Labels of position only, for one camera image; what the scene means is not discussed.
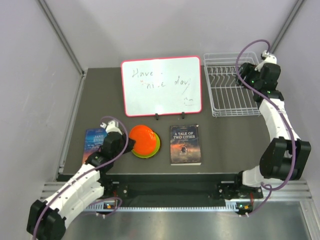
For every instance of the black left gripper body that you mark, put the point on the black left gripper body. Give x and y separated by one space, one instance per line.
123 144

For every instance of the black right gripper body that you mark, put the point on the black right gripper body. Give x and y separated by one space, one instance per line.
252 75

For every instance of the orange plate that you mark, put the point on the orange plate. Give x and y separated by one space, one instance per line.
145 139

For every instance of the lime green plate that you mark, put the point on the lime green plate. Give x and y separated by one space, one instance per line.
156 150

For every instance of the dark teal ceramic plate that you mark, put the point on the dark teal ceramic plate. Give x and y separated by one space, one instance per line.
239 80

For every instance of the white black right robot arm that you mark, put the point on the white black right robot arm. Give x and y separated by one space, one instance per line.
286 156

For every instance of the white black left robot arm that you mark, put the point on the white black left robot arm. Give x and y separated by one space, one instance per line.
50 218

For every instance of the Jane Eyre book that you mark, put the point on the Jane Eyre book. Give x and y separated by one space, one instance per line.
93 138

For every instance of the Tale of Two Cities book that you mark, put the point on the Tale of Two Cities book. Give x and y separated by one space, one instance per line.
185 147

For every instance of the pink framed whiteboard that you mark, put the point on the pink framed whiteboard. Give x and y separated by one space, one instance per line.
162 86

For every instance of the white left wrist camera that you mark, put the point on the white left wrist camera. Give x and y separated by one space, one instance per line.
111 127

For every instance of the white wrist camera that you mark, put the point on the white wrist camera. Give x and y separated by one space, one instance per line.
111 127
267 58

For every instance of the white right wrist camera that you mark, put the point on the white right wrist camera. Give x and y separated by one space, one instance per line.
267 58

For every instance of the white wire dish rack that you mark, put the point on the white wire dish rack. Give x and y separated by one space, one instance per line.
227 98

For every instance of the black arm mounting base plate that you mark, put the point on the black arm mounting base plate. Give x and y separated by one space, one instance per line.
214 186

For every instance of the aluminium frame rail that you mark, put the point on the aluminium frame rail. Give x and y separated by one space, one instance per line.
292 192

